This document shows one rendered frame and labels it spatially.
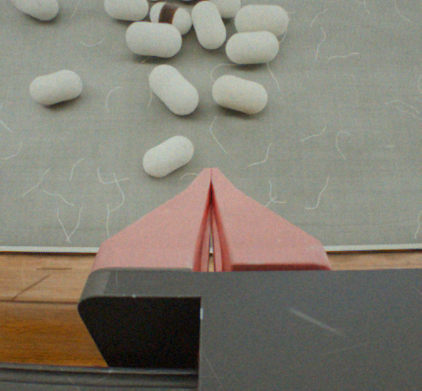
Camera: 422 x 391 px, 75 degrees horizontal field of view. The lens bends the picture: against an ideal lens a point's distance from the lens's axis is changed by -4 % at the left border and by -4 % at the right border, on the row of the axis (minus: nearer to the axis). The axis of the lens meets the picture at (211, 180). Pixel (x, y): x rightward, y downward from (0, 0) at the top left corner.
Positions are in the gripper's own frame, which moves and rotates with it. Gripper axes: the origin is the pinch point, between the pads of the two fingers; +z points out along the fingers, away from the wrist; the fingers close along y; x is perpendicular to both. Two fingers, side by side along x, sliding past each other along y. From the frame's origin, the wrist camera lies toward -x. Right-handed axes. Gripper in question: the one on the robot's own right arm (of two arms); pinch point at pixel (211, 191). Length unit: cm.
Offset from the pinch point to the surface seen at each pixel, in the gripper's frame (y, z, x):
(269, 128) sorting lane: -3.9, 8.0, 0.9
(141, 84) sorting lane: 4.9, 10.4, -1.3
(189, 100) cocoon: 1.3, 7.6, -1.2
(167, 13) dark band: 3.0, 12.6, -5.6
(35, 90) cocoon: 11.3, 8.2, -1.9
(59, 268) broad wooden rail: 8.9, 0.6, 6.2
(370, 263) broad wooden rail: -9.6, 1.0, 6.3
